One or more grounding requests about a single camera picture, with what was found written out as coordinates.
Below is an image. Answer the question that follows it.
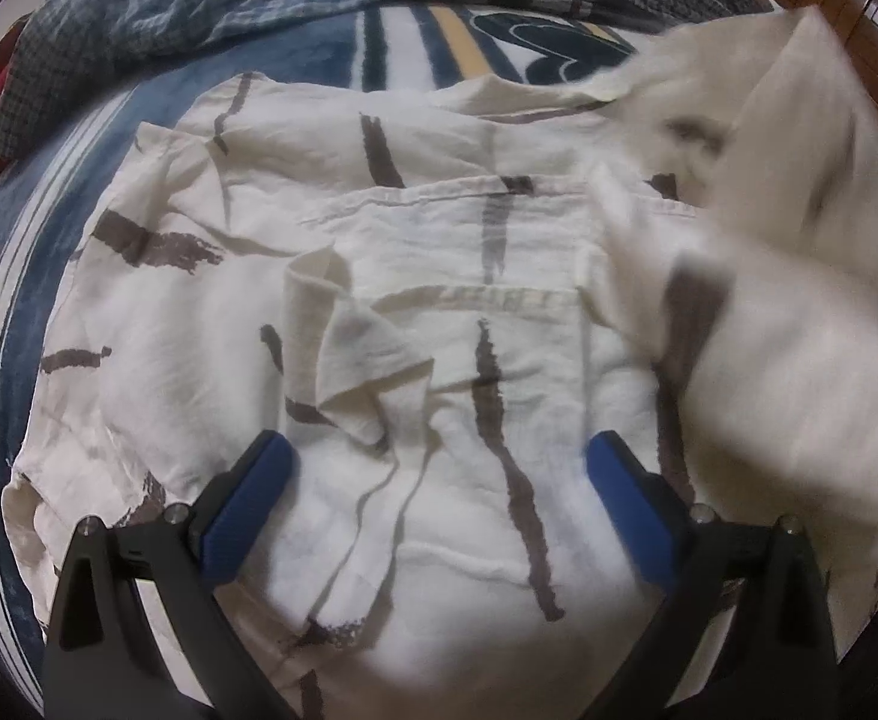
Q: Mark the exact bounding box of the blue striped blanket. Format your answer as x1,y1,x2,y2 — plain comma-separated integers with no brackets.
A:
0,4,639,717

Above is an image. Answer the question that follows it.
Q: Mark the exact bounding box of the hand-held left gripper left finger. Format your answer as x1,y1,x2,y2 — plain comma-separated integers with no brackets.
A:
41,430,299,720

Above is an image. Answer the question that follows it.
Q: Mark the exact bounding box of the wooden bed frame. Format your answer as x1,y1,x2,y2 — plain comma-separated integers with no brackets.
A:
754,0,878,136

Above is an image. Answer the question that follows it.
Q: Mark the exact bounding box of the white shirt with grey strokes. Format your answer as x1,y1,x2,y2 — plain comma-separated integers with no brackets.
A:
0,4,878,720

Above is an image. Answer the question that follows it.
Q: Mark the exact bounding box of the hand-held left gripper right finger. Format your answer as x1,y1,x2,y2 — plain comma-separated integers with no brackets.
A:
585,431,837,720

